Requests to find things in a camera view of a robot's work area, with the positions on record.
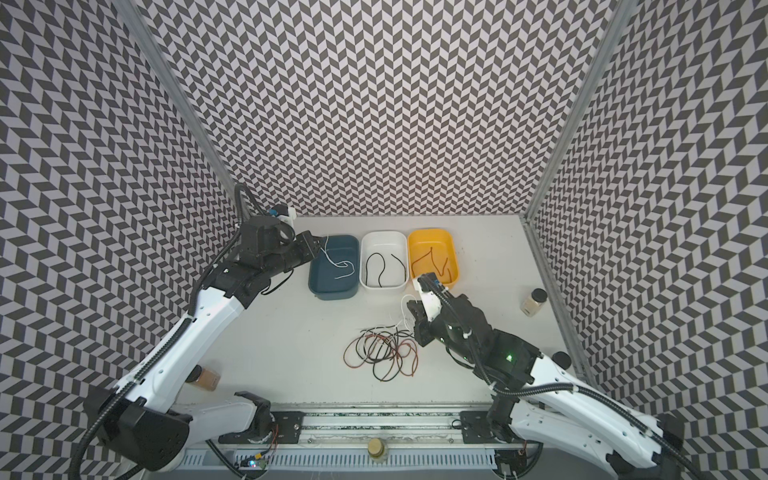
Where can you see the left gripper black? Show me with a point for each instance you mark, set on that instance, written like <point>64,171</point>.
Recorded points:
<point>307,249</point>

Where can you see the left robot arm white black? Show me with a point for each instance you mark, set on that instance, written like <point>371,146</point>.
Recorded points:
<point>135,418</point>

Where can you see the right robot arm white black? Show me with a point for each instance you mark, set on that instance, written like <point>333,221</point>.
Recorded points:
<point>535,398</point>

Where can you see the dark teal plastic bin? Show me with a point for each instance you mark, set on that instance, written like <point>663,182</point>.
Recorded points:
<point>334,273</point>

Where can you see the yellow plastic bin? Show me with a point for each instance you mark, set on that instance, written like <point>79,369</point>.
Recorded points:
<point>433,250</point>

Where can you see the white plastic bin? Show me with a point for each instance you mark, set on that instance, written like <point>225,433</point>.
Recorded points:
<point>384,262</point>

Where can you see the small jar right black lid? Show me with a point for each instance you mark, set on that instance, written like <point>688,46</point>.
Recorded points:
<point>534,302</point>

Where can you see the small jar black lid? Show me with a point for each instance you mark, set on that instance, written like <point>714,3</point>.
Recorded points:
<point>534,302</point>
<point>203,378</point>

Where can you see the small jar left black lid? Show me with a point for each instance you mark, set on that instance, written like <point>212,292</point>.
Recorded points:
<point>203,378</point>

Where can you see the small circuit board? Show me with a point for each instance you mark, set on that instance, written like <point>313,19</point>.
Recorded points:
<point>254,462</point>

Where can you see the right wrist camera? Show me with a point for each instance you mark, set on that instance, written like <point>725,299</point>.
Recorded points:
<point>430,289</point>

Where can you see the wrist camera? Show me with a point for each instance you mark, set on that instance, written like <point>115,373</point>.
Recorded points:
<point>430,289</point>
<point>284,213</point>

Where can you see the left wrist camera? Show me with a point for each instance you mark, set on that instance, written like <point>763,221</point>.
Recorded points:
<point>284,213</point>

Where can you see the brass knob on rail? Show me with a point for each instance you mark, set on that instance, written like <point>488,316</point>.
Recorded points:
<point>377,449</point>

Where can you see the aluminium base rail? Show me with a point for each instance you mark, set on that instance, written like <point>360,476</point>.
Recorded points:
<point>418,426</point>

